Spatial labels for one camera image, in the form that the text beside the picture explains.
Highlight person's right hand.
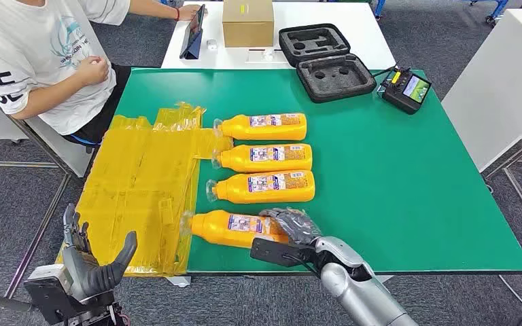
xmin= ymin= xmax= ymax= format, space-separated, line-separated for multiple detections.
xmin=75 ymin=56 xmax=110 ymax=87

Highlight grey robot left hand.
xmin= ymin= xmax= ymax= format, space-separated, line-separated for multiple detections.
xmin=61 ymin=203 xmax=138 ymax=303

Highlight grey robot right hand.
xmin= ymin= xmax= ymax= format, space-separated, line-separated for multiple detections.
xmin=259 ymin=207 xmax=323 ymax=246

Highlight person's left hand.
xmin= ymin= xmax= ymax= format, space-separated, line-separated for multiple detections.
xmin=177 ymin=3 xmax=209 ymax=22

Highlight orange detergent bottle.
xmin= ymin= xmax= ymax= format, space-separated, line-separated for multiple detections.
xmin=205 ymin=170 xmax=316 ymax=204
xmin=180 ymin=209 xmax=289 ymax=249
xmin=211 ymin=143 xmax=313 ymax=174
xmin=212 ymin=113 xmax=308 ymax=142

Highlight dark tablet with stand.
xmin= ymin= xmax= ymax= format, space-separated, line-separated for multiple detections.
xmin=179 ymin=4 xmax=207 ymax=60

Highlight brown cardboard box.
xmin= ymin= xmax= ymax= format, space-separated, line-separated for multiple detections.
xmin=222 ymin=0 xmax=275 ymax=49

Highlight person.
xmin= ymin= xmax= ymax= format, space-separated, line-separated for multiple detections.
xmin=0 ymin=0 xmax=209 ymax=147

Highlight clear plastic piece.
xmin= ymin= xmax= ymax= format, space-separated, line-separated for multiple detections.
xmin=245 ymin=47 xmax=289 ymax=64

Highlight green table mat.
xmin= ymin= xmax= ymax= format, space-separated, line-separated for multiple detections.
xmin=114 ymin=67 xmax=522 ymax=275

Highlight grey metal bar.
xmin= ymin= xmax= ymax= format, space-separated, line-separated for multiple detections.
xmin=0 ymin=289 xmax=32 ymax=312

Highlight yellow taped plastic sheet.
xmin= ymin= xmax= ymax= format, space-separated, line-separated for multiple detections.
xmin=55 ymin=101 xmax=234 ymax=277

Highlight black foam-lined case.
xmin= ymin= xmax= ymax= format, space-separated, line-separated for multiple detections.
xmin=278 ymin=23 xmax=378 ymax=105

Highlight black remote controller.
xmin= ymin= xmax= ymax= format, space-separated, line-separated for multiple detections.
xmin=377 ymin=65 xmax=432 ymax=115

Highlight white table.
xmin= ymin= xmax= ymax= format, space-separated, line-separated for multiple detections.
xmin=160 ymin=0 xmax=397 ymax=71

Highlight white cabinet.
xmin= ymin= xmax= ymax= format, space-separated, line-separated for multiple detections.
xmin=440 ymin=7 xmax=522 ymax=173

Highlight blue wheeled cart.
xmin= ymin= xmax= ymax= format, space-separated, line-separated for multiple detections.
xmin=468 ymin=0 xmax=510 ymax=26

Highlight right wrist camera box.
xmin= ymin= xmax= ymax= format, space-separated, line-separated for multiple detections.
xmin=249 ymin=237 xmax=316 ymax=270

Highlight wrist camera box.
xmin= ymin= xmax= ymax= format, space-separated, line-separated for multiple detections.
xmin=249 ymin=237 xmax=316 ymax=270
xmin=23 ymin=264 xmax=75 ymax=321

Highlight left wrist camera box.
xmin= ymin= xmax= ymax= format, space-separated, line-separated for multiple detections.
xmin=23 ymin=264 xmax=75 ymax=321

